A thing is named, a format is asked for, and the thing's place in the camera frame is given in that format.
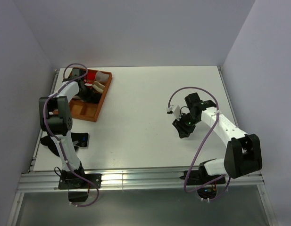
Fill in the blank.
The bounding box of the purple cable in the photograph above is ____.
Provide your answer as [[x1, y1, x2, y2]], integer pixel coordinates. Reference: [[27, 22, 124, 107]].
[[167, 87, 231, 201], [42, 63, 100, 208]]

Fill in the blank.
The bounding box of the red white striped sock roll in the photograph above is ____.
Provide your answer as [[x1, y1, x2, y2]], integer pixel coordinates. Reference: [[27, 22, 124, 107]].
[[85, 81, 93, 87]]

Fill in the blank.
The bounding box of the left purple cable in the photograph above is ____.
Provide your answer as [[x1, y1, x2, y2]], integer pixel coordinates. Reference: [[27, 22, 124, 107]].
[[42, 63, 100, 208]]

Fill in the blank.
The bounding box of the grey rolled sock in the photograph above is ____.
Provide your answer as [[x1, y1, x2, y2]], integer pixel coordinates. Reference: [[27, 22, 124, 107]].
[[95, 71, 109, 83]]

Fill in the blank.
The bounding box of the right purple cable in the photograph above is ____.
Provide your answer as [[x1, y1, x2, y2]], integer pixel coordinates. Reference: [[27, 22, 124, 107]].
[[167, 87, 231, 201]]

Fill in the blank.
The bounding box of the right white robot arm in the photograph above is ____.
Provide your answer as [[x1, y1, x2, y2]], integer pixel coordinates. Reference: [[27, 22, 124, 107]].
[[173, 93, 263, 184]]

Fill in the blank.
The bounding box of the black patterned sock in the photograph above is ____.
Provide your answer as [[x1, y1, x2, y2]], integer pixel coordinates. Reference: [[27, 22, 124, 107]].
[[40, 132, 89, 157]]

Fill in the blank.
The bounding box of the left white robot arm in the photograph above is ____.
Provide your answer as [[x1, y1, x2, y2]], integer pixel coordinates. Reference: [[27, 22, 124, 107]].
[[39, 68, 88, 188]]

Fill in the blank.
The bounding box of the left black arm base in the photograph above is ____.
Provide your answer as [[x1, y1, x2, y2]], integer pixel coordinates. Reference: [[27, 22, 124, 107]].
[[54, 166, 102, 204]]

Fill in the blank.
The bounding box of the red rolled sock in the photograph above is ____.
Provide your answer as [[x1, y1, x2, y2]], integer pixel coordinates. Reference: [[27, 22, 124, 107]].
[[86, 71, 96, 81]]

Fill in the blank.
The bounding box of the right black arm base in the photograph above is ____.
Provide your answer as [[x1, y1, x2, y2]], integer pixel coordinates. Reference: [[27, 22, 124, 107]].
[[187, 170, 226, 200]]

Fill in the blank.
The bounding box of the beige white rolled sock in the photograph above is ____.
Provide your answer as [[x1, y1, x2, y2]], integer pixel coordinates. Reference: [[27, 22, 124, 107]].
[[92, 81, 105, 94]]

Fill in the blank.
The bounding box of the orange compartment tray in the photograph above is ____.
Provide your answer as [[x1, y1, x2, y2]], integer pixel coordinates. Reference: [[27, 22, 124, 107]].
[[69, 69, 112, 122]]

